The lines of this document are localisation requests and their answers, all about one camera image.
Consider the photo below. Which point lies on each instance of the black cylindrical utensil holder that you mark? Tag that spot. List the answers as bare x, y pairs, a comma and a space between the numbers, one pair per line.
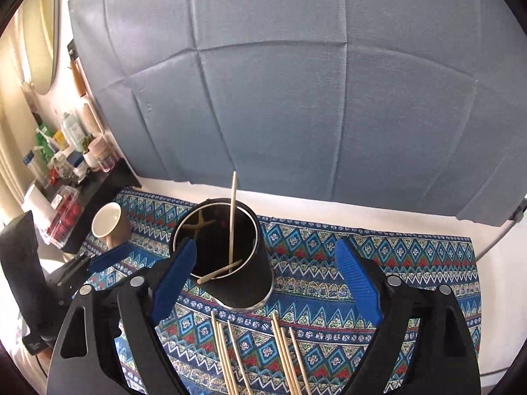
255, 279

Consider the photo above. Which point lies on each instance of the white pump bottle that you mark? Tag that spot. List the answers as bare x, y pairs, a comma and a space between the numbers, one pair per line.
73, 131

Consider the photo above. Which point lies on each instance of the blue capped clear bottle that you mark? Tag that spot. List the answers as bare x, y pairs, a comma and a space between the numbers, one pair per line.
32, 166

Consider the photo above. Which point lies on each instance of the bunch of wooden chopsticks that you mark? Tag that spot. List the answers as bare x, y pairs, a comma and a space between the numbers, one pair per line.
237, 349

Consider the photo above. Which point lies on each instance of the metal backdrop stand pole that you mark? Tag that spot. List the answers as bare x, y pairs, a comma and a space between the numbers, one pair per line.
500, 230

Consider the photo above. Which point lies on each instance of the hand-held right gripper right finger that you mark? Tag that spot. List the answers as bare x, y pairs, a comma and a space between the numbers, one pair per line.
356, 279

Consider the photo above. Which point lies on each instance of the beige ceramic mug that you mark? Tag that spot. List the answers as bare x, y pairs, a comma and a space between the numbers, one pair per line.
119, 230

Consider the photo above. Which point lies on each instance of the black side shelf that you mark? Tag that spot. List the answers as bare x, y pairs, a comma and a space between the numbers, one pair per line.
111, 181

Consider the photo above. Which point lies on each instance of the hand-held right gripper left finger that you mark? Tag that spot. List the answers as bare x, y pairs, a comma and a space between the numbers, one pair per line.
173, 282

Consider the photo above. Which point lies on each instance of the oval wall mirror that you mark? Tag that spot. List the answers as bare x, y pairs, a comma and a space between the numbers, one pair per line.
39, 28

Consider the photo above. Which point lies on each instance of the pink lidded jar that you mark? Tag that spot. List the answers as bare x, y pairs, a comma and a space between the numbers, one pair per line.
102, 154

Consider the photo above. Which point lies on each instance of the green and white packet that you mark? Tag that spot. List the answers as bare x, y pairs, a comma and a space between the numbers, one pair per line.
44, 144

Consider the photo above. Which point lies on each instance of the grey-blue backdrop cloth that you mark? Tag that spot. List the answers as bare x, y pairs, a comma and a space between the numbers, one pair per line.
288, 90

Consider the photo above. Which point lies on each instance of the clear box of strawberries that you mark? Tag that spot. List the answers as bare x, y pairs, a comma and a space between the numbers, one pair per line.
66, 214

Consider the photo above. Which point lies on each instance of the pale bamboo chopstick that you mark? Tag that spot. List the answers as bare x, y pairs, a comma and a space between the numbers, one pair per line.
233, 214
218, 272

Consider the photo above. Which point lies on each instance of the small potted succulent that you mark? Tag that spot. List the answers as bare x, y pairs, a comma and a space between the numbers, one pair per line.
88, 152

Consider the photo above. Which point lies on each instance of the blue patterned table cloth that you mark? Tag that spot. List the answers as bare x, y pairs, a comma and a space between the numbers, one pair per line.
308, 255

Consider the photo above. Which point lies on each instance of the white paper pack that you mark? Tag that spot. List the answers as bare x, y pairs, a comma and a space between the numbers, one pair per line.
37, 201

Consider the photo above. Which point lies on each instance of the wooden paddle hairbrush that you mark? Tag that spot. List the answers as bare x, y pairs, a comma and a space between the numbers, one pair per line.
92, 117

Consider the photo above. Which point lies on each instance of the blue and white small box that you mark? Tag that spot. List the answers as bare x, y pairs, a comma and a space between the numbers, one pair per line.
79, 164

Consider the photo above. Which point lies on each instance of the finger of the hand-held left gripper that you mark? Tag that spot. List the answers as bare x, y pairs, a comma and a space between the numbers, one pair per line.
110, 256

